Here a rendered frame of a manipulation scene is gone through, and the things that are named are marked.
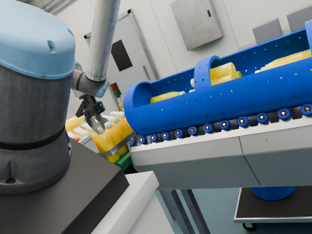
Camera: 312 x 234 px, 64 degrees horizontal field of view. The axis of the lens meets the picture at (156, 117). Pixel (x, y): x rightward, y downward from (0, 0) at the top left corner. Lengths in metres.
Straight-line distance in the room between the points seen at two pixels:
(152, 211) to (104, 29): 0.67
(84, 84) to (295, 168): 0.92
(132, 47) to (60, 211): 4.66
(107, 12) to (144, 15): 3.93
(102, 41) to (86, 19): 4.59
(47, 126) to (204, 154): 0.82
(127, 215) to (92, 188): 0.08
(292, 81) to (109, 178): 0.66
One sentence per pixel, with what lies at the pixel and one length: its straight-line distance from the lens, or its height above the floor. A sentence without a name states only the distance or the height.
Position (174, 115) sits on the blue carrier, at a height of 1.06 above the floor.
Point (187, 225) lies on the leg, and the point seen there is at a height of 0.39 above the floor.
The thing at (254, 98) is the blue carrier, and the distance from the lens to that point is 0.97.
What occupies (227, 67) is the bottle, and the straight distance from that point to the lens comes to 1.08.
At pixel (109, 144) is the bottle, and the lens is 1.36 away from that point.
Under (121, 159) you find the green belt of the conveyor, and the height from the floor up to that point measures 0.90.
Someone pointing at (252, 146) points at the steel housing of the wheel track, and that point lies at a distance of 1.06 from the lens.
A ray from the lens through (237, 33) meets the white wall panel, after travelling 4.43.
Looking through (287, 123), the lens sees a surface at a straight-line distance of 1.02.
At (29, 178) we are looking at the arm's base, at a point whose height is 1.23.
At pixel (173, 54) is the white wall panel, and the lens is 4.75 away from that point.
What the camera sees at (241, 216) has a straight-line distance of 1.88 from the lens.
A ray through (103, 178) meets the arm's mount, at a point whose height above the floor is 1.15.
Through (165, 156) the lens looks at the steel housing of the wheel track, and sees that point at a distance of 1.24.
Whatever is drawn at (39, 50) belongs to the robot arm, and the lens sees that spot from 0.36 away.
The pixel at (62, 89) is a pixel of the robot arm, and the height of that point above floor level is 1.35.
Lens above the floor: 1.34
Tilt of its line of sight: 13 degrees down
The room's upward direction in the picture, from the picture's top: 24 degrees counter-clockwise
